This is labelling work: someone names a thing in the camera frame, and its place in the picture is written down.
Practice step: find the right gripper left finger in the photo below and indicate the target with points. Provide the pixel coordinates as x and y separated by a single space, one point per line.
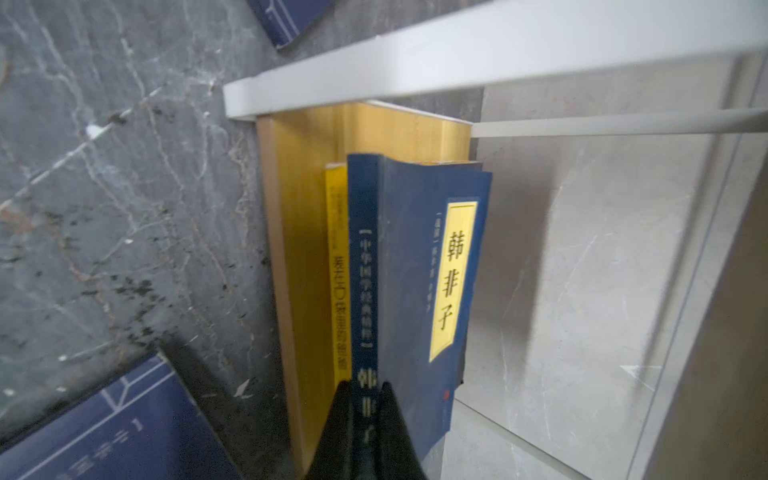
333 456

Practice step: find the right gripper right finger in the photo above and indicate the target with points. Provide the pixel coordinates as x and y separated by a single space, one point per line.
395 457

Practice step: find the blue book Han Feizi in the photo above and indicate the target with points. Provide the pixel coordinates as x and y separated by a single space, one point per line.
415 234

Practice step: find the navy book yellow label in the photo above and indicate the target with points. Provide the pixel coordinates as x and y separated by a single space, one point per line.
285 20

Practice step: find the navy book Mengxi label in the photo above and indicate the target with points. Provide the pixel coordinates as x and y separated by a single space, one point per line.
143 425

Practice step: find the white wooden two-tier shelf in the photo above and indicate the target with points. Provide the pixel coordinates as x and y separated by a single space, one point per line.
501 41

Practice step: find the yellow book on shelf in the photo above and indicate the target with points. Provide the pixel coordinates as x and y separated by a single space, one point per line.
336 192

